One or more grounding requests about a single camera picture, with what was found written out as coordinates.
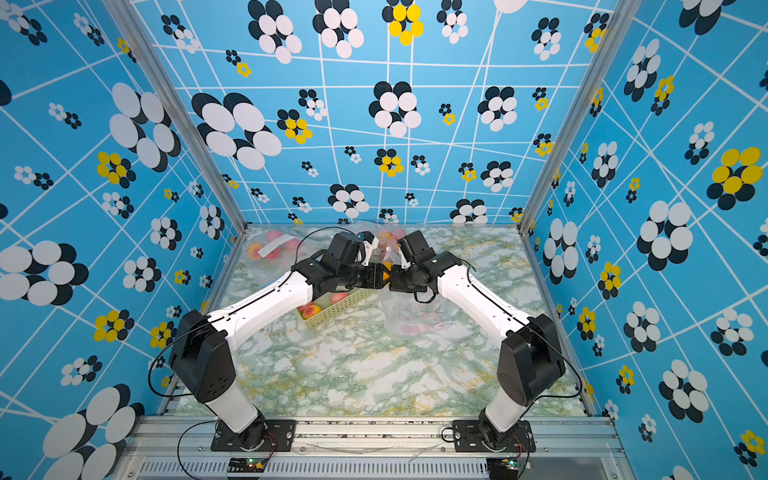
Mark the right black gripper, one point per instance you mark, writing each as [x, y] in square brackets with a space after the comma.
[396, 284]

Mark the clear zip-top bag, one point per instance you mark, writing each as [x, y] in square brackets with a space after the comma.
[271, 244]

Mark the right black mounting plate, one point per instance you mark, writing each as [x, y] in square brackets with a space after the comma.
[480, 436]

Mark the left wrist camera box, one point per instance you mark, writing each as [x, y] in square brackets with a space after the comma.
[370, 243]

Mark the pale green plastic basket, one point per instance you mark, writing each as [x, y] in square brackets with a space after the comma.
[333, 305]

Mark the black mounting plate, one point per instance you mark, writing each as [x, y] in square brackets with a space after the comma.
[480, 436]
[270, 435]

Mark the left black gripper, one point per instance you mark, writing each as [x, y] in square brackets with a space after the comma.
[377, 278]

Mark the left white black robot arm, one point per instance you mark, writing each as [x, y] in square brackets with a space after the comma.
[202, 353]

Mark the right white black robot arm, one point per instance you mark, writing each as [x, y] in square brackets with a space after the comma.
[530, 357]

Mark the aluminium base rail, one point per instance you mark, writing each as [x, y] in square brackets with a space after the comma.
[377, 448]

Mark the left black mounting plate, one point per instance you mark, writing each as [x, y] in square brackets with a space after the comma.
[270, 435]

